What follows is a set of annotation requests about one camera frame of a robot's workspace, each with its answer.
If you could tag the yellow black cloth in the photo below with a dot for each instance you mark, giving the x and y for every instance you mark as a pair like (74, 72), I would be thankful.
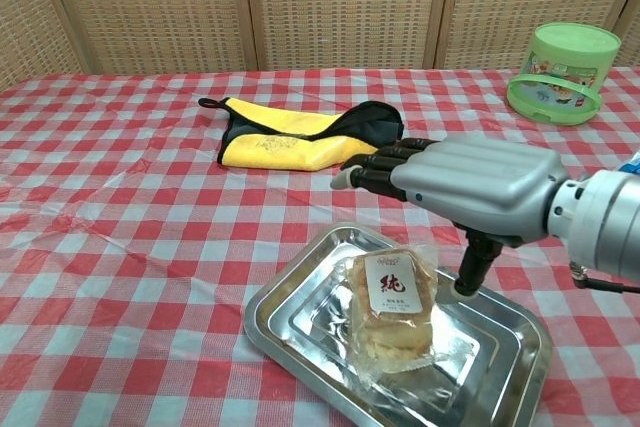
(300, 139)

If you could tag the red white checkered tablecloth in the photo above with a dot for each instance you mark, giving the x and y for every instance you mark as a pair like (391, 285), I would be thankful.
(125, 247)

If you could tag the stainless steel tray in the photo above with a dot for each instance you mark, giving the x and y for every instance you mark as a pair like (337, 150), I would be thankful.
(300, 322)

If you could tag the green plastic round container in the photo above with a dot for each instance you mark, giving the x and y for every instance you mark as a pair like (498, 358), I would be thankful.
(560, 77)

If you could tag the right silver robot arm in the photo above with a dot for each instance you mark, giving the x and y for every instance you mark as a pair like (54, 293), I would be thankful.
(597, 222)

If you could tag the woven bamboo folding screen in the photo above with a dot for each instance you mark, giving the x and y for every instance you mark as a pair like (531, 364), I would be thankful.
(320, 7)

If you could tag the clear snack packet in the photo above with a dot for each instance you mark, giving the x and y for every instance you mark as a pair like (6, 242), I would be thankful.
(395, 312)

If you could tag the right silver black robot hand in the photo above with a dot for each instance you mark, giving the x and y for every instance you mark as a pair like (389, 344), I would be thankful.
(480, 182)

